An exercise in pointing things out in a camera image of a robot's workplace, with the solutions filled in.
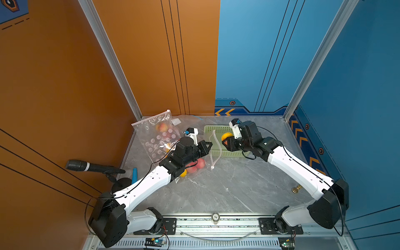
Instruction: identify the aluminium corner post left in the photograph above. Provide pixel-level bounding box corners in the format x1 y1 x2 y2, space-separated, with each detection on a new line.
78 0 143 120

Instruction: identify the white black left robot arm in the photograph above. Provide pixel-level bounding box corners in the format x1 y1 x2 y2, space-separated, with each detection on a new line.
88 136 212 248

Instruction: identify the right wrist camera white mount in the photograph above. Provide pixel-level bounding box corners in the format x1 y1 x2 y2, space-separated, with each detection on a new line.
229 118 242 139

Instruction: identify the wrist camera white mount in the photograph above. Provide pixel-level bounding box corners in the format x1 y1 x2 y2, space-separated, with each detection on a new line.
184 127 199 145
229 118 242 139

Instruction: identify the small brass weight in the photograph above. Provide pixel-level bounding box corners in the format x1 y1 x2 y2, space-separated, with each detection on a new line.
292 185 303 194

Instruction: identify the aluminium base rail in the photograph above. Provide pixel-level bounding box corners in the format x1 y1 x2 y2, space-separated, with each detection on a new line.
112 213 357 250

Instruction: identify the green circuit board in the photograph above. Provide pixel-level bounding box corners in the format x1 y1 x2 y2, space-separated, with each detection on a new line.
144 237 167 249
278 237 295 250

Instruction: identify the aluminium corner post right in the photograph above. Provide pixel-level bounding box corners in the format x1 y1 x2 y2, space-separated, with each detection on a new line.
283 0 359 122

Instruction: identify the green circuit board left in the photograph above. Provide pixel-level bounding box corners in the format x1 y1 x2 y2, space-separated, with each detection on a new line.
144 237 167 249

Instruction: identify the pink-trimmed bag of bags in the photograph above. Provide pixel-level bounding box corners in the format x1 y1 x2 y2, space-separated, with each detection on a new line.
173 129 223 185

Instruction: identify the aluminium corner post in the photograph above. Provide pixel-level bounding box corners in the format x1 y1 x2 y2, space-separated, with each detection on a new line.
78 0 143 120
283 0 359 122

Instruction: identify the clear zip-top bag blue zipper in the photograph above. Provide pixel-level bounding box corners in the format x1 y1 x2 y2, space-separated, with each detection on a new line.
171 115 204 132

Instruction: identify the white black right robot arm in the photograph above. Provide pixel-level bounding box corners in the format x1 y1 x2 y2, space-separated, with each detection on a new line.
221 118 349 234

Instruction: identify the green circuit board right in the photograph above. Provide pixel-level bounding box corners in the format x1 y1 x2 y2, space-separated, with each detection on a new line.
278 237 295 250

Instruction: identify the round silver knob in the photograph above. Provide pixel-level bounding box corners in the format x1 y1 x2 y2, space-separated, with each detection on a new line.
211 212 220 224

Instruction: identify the pink basket peach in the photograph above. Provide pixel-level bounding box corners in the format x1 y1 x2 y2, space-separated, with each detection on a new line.
196 158 206 169
185 163 198 174

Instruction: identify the blue handheld microphone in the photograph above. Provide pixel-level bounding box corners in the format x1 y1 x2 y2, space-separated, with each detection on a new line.
131 168 138 184

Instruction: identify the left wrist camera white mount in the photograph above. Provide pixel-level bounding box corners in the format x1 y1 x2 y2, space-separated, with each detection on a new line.
184 127 199 145

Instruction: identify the clear zip-top bag pink zipper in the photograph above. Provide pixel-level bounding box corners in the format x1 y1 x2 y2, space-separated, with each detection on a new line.
131 109 182 162

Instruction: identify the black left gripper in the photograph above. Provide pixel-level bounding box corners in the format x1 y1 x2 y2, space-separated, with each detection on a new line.
182 141 213 168

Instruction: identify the black microphone on stand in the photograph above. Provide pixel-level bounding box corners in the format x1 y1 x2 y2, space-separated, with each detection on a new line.
66 160 132 194

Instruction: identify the green perforated plastic basket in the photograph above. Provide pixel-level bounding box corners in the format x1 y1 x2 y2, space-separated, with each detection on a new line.
204 125 244 158

